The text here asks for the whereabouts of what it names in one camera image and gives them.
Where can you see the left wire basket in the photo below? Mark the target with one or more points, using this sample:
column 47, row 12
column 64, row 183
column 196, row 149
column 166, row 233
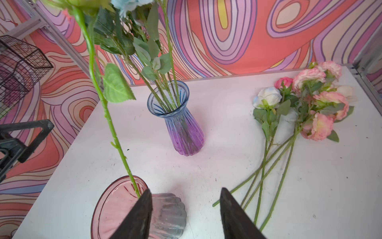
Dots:
column 23, row 65

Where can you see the blue purple glass vase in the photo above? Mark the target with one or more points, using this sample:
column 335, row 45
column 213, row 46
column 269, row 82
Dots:
column 179, row 125

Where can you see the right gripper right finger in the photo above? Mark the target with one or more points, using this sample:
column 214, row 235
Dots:
column 236, row 224

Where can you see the light blue flower stem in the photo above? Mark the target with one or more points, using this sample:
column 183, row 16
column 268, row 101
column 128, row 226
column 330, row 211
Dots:
column 131, row 29

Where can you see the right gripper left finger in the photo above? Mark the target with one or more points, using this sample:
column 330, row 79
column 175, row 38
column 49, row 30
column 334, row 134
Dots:
column 136, row 225

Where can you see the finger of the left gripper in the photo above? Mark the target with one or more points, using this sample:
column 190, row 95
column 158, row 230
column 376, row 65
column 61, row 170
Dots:
column 20, row 140

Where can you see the pink peony spray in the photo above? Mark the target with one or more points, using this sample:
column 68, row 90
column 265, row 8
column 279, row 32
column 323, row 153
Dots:
column 111, row 86

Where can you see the red grey glass vase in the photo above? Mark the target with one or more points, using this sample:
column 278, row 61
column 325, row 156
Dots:
column 128, row 210

